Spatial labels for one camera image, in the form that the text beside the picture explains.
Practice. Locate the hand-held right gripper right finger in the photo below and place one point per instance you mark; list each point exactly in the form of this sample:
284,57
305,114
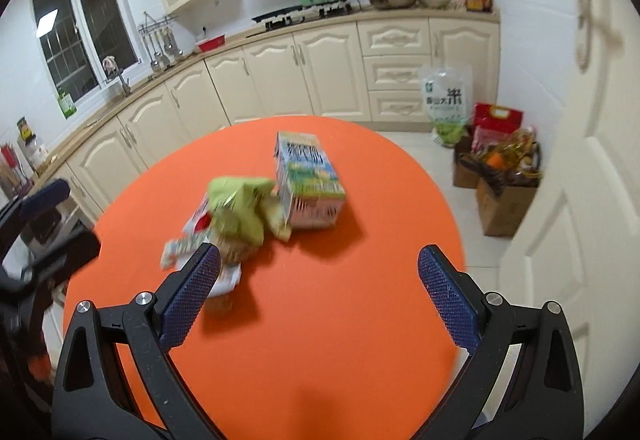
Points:
447,300

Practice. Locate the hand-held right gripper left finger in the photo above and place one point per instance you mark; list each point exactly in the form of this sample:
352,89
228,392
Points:
192,290

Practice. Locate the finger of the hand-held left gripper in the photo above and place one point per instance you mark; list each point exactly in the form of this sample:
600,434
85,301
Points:
70,252
45,197

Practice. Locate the white red snack wrapper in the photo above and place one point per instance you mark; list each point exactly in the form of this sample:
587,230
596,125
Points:
227,277

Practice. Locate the lime green snack packet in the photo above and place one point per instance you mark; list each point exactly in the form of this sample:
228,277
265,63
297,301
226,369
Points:
240,210

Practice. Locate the blue white drink carton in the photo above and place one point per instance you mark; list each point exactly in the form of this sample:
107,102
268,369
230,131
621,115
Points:
307,180

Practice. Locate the red chopsticks holder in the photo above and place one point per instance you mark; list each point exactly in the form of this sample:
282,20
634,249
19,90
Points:
11,170

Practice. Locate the clear storage jar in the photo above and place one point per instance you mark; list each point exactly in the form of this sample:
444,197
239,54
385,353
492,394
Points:
36,152

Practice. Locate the green glass bottle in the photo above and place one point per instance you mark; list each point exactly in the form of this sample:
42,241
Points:
66,105

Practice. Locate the small cardboard box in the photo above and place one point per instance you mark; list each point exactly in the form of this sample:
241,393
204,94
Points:
464,172

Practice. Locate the round orange table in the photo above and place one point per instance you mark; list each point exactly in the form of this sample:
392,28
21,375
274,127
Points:
320,320

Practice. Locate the steel faucet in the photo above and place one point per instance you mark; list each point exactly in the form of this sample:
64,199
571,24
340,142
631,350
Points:
122,82

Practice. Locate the pink cloth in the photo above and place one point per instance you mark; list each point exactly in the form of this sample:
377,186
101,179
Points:
110,65

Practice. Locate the white panel door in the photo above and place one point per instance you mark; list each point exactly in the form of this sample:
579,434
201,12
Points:
590,195

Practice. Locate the kitchen window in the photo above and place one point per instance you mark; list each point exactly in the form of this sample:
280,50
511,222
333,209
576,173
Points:
85,25

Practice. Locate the utensil rack with ladles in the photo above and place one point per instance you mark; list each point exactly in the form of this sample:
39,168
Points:
161,45

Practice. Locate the clear white rice bag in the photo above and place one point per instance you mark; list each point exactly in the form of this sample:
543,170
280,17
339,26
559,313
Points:
447,100

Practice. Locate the red plastic basin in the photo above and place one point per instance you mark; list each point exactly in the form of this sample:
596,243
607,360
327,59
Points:
210,43

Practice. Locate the shallow metal dish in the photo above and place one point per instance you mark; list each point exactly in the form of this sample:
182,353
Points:
434,3

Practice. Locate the gas stove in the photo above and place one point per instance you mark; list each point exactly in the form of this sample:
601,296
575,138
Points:
305,15

